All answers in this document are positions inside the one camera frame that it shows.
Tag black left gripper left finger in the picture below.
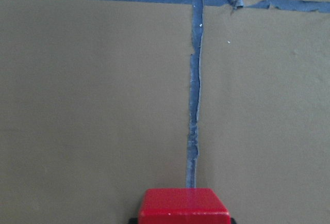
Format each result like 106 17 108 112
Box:
128 217 138 224

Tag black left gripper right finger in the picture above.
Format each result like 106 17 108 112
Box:
230 218 237 224

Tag red block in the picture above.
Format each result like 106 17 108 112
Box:
138 188 231 224

